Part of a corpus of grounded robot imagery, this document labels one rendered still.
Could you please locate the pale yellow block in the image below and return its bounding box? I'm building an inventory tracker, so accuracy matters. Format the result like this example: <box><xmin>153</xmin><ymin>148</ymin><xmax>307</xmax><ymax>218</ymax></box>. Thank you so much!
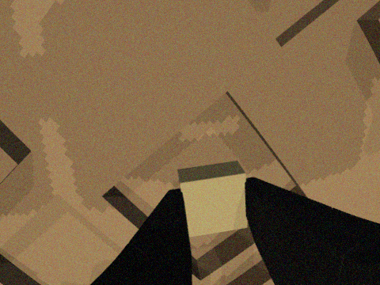
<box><xmin>177</xmin><ymin>161</ymin><xmax>248</xmax><ymax>238</ymax></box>

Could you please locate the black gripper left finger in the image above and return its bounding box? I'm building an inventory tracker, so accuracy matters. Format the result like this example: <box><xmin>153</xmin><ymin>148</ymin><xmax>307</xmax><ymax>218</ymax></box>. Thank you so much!
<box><xmin>90</xmin><ymin>188</ymin><xmax>192</xmax><ymax>285</ymax></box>

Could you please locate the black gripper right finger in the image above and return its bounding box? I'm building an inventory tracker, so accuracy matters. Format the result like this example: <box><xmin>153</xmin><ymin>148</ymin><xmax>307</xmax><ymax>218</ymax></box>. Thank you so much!
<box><xmin>245</xmin><ymin>177</ymin><xmax>380</xmax><ymax>285</ymax></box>

